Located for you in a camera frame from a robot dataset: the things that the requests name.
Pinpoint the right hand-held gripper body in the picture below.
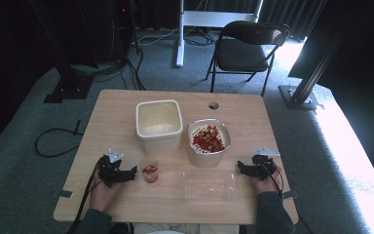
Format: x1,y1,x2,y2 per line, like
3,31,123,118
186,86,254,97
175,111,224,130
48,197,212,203
251,146,281,181

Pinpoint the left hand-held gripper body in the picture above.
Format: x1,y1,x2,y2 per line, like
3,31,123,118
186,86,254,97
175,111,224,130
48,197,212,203
97,148,127,189

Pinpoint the small clear cup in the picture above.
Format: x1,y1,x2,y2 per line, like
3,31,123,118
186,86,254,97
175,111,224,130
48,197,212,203
139,157,160,184

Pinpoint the person's right hand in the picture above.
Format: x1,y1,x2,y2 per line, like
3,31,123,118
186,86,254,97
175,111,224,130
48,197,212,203
250,163,285,195

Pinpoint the person's left hand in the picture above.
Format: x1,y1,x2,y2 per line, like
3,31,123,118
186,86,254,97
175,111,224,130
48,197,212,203
90,176,125,213

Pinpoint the cream container with strainer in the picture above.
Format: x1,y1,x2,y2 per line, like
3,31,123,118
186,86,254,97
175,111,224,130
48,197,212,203
186,117,232,170

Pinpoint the clear plastic tray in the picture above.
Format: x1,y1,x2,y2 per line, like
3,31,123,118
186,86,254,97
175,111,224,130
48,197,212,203
182,170,238,203

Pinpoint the pile of red pieces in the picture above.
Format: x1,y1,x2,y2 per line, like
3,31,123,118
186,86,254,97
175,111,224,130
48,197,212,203
191,125,227,154

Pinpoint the cream square container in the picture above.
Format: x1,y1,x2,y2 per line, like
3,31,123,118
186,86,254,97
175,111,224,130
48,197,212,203
134,98,184,156

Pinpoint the black stand with base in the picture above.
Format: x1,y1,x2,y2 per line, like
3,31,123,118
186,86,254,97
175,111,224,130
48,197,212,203
28,0,99,104

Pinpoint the black folding chair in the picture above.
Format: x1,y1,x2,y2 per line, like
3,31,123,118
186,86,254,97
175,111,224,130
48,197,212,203
204,19,291,98

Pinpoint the white metal stand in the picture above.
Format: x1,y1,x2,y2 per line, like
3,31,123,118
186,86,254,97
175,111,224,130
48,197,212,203
175,0,265,68

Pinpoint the right hand-held gripper cable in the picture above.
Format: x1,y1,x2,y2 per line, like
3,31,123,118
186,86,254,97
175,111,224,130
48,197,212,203
262,160,285,200

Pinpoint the hand-held gripper cable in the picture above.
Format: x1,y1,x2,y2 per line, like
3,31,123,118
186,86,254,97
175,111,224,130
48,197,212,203
262,160,285,200
66,155,106,234

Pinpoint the left hand-held gripper cable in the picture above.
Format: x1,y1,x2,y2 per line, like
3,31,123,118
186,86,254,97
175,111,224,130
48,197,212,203
66,155,106,234

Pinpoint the grey table bracket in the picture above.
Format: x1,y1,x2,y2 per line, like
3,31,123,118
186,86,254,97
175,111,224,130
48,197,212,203
280,190,300,201
52,189,74,200

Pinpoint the black floor cable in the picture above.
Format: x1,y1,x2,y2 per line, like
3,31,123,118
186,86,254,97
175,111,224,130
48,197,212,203
34,119,85,159

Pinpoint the black metal frame stand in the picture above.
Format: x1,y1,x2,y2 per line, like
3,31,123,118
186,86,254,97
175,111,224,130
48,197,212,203
278,19,350,111

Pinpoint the bundle of floor cables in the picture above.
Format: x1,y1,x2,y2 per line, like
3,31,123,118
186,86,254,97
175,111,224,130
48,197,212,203
71,19,215,92

